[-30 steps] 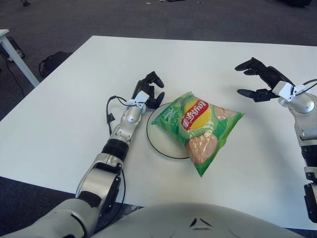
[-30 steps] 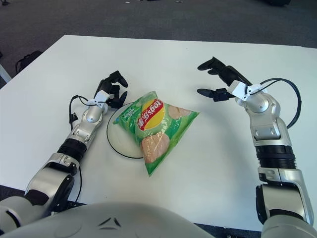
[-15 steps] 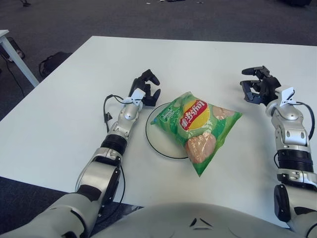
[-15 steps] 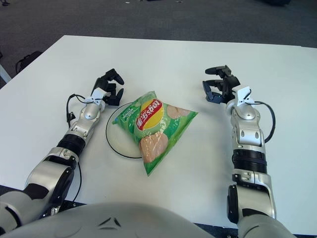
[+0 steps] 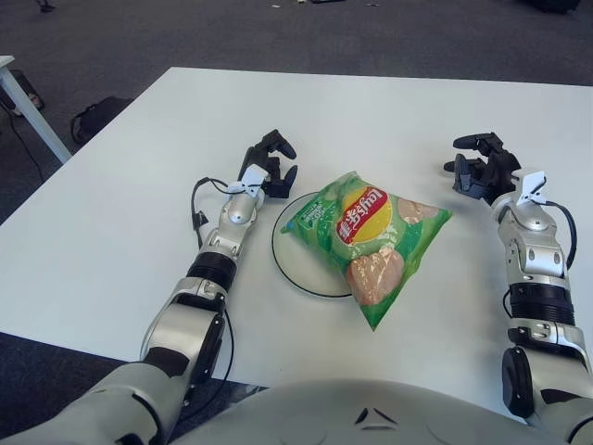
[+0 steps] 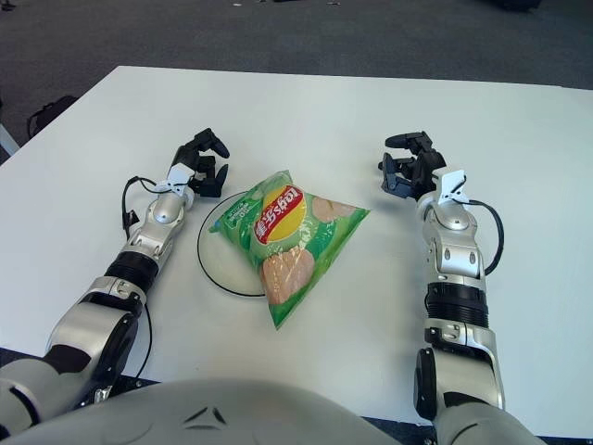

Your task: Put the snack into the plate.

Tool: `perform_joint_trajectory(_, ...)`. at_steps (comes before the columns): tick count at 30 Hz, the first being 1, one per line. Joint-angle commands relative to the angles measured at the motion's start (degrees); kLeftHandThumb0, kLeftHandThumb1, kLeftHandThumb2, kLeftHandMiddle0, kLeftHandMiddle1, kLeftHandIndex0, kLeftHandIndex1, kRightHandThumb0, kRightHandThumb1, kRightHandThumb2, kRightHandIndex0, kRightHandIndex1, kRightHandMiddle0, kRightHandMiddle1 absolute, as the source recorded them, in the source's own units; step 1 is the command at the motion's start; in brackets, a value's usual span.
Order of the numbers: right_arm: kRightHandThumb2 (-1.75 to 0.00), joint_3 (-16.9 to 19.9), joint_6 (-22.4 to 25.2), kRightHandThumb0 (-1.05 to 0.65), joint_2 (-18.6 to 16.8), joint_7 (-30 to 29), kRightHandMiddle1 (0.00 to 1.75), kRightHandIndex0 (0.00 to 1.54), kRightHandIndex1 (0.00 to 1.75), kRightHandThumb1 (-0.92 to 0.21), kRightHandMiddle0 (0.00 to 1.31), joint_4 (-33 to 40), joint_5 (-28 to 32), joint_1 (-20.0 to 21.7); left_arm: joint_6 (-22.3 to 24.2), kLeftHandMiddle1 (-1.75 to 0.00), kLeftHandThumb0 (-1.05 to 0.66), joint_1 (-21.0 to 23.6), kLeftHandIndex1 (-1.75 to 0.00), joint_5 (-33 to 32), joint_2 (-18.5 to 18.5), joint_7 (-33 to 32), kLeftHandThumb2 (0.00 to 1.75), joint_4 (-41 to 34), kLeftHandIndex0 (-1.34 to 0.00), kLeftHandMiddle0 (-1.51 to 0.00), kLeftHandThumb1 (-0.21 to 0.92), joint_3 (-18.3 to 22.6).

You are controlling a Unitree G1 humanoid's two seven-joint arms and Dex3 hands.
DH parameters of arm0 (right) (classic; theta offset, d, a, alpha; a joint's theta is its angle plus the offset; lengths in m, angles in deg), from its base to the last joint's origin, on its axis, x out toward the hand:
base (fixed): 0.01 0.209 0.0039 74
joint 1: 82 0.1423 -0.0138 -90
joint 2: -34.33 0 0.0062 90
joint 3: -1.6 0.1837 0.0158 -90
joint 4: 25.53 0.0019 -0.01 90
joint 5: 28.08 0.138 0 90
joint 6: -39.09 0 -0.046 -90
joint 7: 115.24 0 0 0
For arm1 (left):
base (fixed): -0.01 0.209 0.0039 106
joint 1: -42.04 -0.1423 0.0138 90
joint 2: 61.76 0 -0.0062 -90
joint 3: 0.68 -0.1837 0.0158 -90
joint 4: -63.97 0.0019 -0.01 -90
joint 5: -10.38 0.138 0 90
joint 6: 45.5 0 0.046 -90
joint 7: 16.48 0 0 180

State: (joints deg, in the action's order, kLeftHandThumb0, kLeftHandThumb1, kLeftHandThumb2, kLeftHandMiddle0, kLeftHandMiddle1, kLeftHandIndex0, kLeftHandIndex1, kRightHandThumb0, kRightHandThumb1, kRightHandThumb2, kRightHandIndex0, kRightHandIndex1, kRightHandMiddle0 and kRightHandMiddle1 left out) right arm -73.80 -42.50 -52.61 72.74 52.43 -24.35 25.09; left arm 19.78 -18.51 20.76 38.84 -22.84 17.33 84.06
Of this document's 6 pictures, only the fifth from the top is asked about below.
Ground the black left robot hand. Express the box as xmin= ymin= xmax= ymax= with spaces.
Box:
xmin=236 ymin=128 xmax=299 ymax=199

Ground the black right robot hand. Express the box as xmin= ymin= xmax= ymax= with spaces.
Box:
xmin=442 ymin=132 xmax=524 ymax=208

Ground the green chips bag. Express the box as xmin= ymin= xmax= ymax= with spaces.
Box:
xmin=281 ymin=170 xmax=455 ymax=333

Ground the white plate with black rim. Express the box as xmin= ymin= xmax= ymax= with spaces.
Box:
xmin=271 ymin=192 xmax=360 ymax=298

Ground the black backpack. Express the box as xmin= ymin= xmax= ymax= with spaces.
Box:
xmin=69 ymin=95 xmax=135 ymax=145

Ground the white side table leg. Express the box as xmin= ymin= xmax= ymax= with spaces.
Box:
xmin=0 ymin=55 xmax=72 ymax=164

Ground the grey robot torso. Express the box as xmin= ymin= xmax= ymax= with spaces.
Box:
xmin=170 ymin=378 xmax=571 ymax=445

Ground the black wheeled base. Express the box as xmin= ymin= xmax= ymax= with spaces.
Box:
xmin=0 ymin=69 xmax=46 ymax=116

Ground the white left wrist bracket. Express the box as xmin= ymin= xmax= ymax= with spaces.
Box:
xmin=226 ymin=164 xmax=272 ymax=200

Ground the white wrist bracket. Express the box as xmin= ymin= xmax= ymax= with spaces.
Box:
xmin=226 ymin=164 xmax=272 ymax=200
xmin=517 ymin=170 xmax=549 ymax=205

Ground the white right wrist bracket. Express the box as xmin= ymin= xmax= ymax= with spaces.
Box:
xmin=517 ymin=170 xmax=549 ymax=205

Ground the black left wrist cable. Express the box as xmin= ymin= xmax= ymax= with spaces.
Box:
xmin=191 ymin=177 xmax=242 ymax=251

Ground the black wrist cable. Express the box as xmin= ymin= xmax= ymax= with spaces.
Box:
xmin=536 ymin=197 xmax=578 ymax=270
xmin=191 ymin=177 xmax=242 ymax=251

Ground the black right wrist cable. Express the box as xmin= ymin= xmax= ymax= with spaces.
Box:
xmin=536 ymin=197 xmax=578 ymax=270

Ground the black left elbow cable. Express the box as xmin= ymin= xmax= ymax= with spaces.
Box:
xmin=180 ymin=310 xmax=235 ymax=418

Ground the thin black floor cable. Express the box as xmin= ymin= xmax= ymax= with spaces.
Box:
xmin=6 ymin=110 xmax=45 ymax=182

